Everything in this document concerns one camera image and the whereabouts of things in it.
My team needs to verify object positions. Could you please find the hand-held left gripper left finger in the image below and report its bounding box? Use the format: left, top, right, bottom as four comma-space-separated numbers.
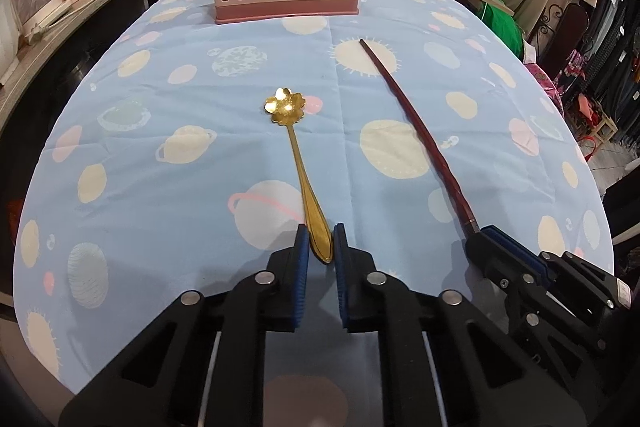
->
59, 223, 310, 427

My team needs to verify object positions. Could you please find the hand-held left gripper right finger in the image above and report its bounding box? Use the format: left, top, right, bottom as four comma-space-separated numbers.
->
333, 223, 587, 427

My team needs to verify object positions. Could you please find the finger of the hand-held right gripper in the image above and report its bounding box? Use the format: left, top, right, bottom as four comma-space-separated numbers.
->
481, 226, 632, 314
465, 232, 617, 414

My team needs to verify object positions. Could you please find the red chopstick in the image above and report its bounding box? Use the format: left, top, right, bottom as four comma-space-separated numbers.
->
359, 38, 484, 237

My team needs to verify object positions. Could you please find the gold flower spoon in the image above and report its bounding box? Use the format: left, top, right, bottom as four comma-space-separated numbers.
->
263, 87, 334, 264

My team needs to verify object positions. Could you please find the blue planet print tablecloth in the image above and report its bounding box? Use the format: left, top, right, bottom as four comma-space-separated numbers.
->
12, 0, 616, 395

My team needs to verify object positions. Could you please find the red stool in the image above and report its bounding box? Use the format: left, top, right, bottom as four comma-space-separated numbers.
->
574, 93, 617, 164

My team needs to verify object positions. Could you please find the black metal chair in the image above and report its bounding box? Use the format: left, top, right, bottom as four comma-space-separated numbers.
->
544, 2, 589, 94

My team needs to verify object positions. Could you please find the green cloth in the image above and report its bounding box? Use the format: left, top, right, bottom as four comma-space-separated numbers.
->
481, 1, 524, 58

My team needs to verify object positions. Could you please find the wooden counter shelf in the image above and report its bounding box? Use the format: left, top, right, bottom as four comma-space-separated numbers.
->
0, 0, 213, 128

